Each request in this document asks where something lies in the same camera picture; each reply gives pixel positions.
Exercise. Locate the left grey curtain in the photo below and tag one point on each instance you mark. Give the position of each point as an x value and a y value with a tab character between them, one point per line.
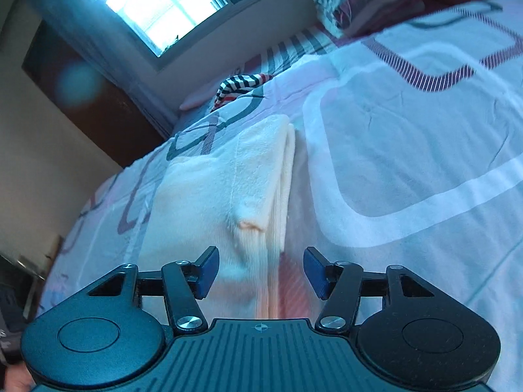
103	39

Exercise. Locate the pink pillow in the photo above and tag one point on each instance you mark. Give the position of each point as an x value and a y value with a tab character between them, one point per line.
197	98

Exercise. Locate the striped black white garment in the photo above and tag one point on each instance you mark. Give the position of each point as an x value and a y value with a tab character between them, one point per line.
238	85

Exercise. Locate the dark wooden door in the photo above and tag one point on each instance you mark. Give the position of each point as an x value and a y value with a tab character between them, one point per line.
101	110

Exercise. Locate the patterned pink white bedsheet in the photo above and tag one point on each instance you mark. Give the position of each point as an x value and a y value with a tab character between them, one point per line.
408	151

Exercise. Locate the cream knit sweater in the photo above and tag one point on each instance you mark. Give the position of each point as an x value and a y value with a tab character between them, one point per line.
236	199

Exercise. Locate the folded striped quilt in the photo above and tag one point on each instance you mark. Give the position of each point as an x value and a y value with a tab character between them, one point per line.
350	18

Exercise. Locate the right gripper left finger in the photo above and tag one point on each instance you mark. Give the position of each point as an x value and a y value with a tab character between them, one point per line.
119	332

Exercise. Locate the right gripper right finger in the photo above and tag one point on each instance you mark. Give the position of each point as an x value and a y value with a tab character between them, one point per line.
394	329

